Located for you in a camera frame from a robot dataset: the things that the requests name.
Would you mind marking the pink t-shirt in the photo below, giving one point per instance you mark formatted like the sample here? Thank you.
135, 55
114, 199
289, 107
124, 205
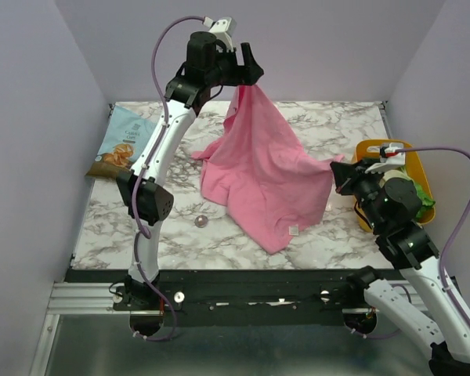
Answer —
259, 170

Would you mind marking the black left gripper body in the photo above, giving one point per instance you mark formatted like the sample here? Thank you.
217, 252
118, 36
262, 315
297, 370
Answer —
226, 70

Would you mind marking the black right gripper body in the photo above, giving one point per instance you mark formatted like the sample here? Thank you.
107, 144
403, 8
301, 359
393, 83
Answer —
345, 177

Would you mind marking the blue chips bag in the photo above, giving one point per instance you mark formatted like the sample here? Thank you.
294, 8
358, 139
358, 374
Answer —
125, 139

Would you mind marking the yellow plastic basket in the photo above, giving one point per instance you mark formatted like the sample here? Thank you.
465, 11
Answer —
395, 178

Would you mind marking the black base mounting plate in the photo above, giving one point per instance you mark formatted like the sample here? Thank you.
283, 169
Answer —
229, 298

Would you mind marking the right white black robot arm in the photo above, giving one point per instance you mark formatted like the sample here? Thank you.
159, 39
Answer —
443, 333

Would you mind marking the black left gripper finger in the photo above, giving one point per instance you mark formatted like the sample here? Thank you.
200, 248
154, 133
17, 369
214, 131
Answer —
245, 49
256, 71

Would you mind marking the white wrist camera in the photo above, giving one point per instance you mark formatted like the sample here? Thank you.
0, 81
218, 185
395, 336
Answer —
223, 29
391, 157

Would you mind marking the green lettuce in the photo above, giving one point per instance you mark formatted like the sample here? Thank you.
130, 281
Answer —
427, 203

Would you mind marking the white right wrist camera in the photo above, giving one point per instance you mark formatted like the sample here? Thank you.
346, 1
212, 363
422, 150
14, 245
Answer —
391, 157

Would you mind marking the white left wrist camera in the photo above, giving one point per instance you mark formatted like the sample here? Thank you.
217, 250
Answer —
223, 29

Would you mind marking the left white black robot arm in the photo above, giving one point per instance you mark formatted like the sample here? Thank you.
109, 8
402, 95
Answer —
211, 61

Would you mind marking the aluminium frame rail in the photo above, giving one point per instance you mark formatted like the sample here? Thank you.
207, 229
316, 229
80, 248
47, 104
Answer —
96, 299

